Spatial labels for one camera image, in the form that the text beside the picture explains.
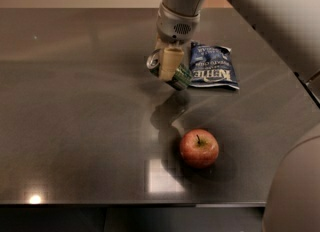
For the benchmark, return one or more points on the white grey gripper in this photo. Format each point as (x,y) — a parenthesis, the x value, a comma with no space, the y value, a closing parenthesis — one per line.
(175,29)

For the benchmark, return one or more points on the green soda can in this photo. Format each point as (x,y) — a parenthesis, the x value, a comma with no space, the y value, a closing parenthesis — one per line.
(180,80)

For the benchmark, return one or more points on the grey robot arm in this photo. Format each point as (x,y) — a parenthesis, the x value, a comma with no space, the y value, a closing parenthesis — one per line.
(292,29)

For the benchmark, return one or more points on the blue kettle chips bag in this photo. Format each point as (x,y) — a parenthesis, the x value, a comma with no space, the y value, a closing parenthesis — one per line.
(211,66)

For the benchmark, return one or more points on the red apple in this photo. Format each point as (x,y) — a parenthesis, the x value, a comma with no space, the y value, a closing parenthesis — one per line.
(199,148)

